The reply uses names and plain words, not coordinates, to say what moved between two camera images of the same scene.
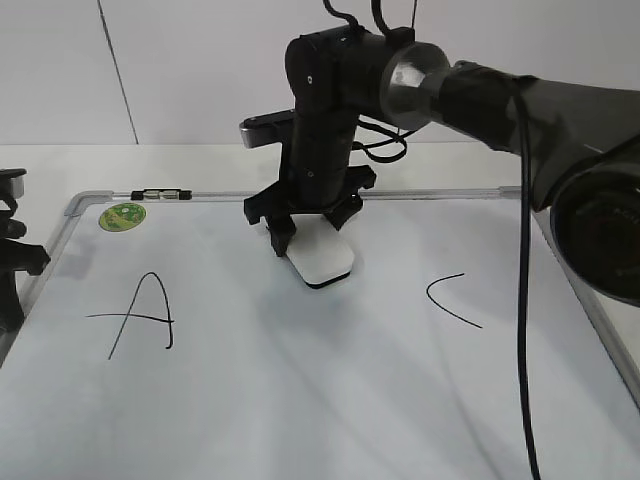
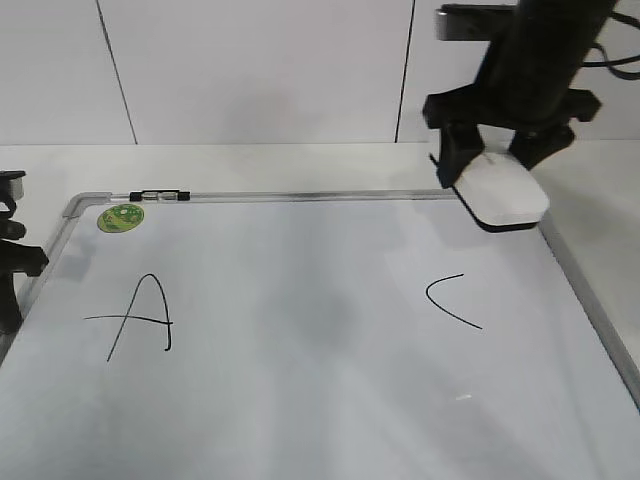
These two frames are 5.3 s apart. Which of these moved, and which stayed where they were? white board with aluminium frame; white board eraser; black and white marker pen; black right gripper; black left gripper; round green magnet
Moved: white board eraser; black right gripper
Stayed: black left gripper; white board with aluminium frame; black and white marker pen; round green magnet
